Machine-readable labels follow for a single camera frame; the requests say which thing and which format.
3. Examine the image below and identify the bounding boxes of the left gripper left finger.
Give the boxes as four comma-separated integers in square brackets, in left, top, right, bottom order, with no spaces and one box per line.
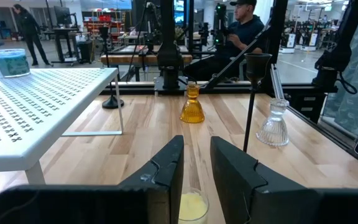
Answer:
[0,135,185,224]

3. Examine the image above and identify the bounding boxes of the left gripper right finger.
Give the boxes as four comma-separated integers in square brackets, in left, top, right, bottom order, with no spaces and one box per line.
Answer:
[209,136,358,224]

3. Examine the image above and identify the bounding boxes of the yellow candle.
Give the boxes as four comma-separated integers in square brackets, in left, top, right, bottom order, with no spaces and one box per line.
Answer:
[178,186,210,224]

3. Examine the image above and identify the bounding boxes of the clear ribbed glass candle holder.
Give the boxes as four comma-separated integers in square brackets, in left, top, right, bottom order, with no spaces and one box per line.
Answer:
[255,98,290,147]

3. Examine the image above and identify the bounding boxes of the amber ribbed glass candle holder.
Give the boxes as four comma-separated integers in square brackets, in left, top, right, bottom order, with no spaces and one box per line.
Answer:
[180,81,206,124]

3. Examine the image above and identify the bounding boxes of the tall black candlestick holder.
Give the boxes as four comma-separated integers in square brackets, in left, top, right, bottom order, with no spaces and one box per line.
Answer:
[99,26,125,110]
[242,52,273,153]

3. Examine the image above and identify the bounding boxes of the blue candle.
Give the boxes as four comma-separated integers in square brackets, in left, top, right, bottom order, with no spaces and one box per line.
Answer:
[0,48,31,78]

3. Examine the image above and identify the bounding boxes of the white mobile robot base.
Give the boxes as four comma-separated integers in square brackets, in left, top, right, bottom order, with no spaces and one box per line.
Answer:
[280,32,296,54]
[300,30,319,52]

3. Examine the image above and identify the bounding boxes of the black drawer cabinet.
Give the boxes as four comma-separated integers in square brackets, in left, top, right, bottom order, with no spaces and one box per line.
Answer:
[290,91,326,124]

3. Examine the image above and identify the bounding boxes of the wooden workbench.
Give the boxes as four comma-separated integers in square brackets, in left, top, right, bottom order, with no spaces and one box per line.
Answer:
[99,45,194,82]

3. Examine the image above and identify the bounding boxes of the black waste bin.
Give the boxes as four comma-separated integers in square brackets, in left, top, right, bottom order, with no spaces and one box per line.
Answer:
[76,39,94,65]

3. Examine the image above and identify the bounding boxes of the white perforated metal shelf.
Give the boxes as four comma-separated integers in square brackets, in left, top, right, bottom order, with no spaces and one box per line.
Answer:
[0,67,124,185]

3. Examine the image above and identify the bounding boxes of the person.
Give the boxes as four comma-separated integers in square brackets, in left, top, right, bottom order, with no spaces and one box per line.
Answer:
[183,0,265,82]
[12,3,53,67]

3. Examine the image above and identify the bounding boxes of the blue display screen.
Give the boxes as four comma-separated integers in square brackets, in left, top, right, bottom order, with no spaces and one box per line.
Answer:
[173,0,186,26]

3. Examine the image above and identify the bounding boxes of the black desk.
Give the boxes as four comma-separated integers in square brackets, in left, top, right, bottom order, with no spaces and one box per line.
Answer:
[50,27,81,67]

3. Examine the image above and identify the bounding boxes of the black computer monitor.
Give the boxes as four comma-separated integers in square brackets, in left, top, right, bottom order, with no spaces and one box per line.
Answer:
[53,5,73,26]

